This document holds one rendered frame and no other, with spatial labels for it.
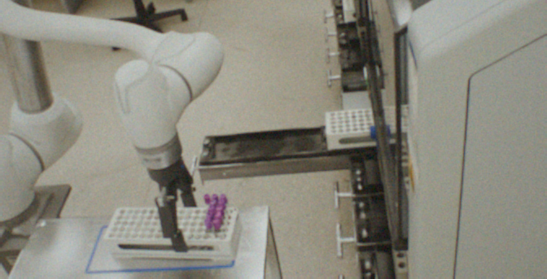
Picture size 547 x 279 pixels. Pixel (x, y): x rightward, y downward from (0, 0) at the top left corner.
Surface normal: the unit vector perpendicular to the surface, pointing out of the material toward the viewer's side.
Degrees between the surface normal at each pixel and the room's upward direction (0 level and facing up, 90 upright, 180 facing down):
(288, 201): 0
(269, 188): 0
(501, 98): 90
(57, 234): 0
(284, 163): 90
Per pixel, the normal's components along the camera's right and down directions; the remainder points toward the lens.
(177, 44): 0.14, -0.68
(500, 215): -0.04, 0.60
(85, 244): -0.15, -0.80
